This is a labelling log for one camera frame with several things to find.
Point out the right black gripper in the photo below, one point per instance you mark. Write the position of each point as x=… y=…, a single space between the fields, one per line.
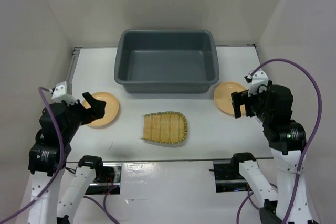
x=238 y=98

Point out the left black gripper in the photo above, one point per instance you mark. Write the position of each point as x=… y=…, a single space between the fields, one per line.
x=97 y=108

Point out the cream plate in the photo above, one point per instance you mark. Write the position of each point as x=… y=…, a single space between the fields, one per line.
x=222 y=96
x=111 y=109

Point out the woven bamboo tray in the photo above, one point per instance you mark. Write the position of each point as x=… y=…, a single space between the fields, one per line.
x=166 y=128

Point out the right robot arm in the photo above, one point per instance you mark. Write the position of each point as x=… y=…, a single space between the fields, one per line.
x=288 y=203

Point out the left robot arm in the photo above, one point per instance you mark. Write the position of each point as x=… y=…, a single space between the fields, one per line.
x=47 y=162

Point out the grey plastic bin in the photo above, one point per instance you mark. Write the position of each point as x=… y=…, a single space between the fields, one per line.
x=166 y=61

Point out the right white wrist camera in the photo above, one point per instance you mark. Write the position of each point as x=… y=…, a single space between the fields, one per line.
x=258 y=82

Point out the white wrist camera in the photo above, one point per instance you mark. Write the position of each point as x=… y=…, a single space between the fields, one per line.
x=258 y=82
x=63 y=93

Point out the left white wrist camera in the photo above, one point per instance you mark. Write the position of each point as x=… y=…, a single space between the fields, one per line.
x=63 y=93

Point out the aluminium table edge rail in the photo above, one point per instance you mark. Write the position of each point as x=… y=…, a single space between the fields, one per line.
x=72 y=67

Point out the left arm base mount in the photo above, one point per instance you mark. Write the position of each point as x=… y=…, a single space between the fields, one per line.
x=108 y=178

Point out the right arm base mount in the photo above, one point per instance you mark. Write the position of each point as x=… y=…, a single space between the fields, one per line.
x=226 y=180

